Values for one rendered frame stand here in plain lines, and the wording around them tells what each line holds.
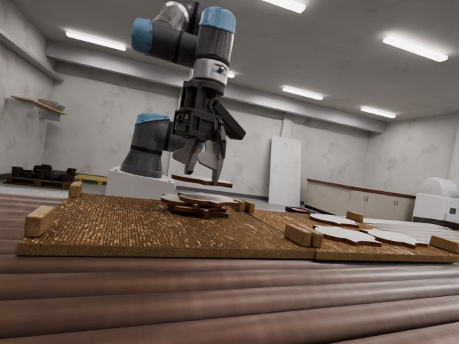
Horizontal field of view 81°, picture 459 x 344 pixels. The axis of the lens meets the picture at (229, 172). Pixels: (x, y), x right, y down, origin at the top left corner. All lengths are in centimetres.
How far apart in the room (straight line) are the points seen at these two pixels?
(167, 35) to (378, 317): 64
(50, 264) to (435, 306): 47
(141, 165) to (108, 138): 764
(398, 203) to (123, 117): 823
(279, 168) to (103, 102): 573
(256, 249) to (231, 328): 18
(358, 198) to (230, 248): 748
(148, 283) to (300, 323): 16
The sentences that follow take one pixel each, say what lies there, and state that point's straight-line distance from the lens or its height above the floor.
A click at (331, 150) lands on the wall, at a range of 1059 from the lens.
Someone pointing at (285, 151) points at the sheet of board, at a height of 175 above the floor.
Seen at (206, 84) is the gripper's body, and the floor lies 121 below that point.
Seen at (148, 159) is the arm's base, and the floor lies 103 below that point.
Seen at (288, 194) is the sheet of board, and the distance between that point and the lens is 899.
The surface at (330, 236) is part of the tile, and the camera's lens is 59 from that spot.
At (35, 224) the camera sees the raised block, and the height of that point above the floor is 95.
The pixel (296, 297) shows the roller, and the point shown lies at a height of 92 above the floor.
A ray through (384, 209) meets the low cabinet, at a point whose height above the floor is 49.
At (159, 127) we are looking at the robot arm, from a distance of 100.
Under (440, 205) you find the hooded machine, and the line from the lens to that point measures 842.
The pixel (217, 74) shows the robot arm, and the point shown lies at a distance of 57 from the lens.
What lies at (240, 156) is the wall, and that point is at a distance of 894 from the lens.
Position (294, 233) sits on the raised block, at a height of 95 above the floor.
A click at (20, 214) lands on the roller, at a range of 57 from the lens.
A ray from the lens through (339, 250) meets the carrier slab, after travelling 52.
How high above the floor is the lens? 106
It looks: 2 degrees down
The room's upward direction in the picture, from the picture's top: 9 degrees clockwise
